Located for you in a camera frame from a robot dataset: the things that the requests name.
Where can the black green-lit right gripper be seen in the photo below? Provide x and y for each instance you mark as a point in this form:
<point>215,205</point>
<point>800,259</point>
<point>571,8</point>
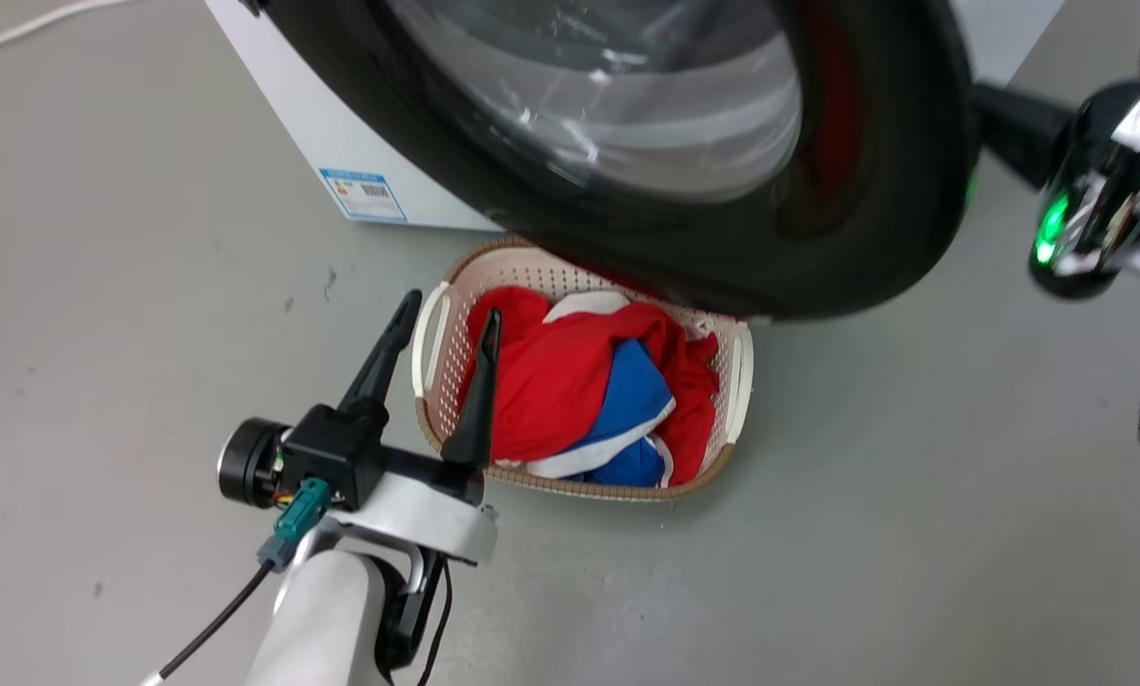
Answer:
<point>1098,191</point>

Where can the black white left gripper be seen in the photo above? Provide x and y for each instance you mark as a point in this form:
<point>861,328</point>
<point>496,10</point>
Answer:
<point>336,457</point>

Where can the black round washing machine door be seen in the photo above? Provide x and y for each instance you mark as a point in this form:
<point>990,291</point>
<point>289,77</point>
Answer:
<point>408,143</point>

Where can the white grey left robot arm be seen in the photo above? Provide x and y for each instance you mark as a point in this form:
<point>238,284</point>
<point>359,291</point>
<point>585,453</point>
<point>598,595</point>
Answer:
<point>317,619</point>

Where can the white washing machine body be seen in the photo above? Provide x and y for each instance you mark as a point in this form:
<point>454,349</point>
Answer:
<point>284,86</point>

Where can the beige perforated laundry basket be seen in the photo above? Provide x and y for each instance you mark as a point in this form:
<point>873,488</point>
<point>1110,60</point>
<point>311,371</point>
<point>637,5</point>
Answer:
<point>442,381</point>

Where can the red garment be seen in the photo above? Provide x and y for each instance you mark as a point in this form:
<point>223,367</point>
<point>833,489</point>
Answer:
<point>555,381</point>

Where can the white cloth piece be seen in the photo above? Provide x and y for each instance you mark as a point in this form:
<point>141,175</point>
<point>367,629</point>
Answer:
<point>584,303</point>

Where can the blue white energy label sticker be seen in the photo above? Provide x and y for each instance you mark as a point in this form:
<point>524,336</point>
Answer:
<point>364,194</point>

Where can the blue garment with white trim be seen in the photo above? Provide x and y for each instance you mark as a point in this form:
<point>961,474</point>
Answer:
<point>631,391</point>

